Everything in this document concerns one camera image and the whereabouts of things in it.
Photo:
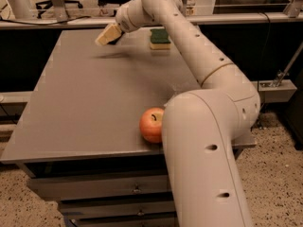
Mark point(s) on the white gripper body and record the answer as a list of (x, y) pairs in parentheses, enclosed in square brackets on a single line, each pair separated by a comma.
[(125, 23)]

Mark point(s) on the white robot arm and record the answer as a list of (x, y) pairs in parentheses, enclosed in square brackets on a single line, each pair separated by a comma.
[(199, 126)]

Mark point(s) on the black office chair left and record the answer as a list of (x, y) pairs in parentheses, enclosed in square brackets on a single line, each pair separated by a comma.
[(59, 7)]

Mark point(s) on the red apple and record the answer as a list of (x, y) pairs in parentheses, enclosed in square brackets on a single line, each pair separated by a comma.
[(150, 125)]

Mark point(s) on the grey drawer cabinet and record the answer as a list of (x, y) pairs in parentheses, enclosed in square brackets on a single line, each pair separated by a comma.
[(78, 138)]

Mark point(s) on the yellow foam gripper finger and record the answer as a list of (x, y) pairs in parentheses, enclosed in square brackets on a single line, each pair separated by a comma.
[(108, 34)]

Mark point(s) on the green yellow sponge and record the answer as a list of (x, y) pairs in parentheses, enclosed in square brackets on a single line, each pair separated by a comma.
[(159, 39)]

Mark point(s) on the metal railing beam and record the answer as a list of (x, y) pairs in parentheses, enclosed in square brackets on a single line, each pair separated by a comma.
[(93, 23)]

